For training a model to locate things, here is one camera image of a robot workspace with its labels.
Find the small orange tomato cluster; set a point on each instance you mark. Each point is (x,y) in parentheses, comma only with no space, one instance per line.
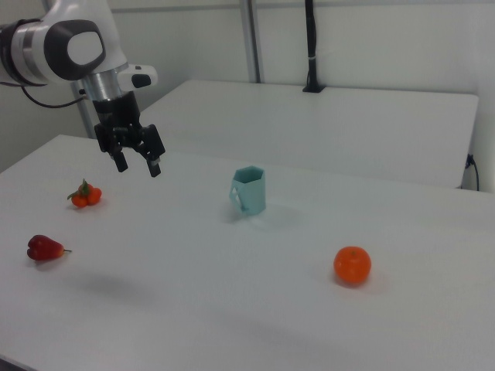
(86,194)

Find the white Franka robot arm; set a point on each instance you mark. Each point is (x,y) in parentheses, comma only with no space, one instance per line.
(58,42)

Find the black camera stand pole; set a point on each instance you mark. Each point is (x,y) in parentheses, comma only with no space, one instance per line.
(311,46)

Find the grey metal frame post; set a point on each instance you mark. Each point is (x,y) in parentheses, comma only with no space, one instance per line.
(252,40)

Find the red pear-shaped fruit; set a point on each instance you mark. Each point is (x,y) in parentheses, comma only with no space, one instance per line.
(43,248)

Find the orange fruit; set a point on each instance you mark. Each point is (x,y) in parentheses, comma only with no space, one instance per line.
(352,265)

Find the teal hexagonal mug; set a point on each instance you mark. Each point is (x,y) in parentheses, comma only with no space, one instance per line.
(250,191)

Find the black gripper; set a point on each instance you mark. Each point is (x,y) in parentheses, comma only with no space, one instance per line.
(118,116)

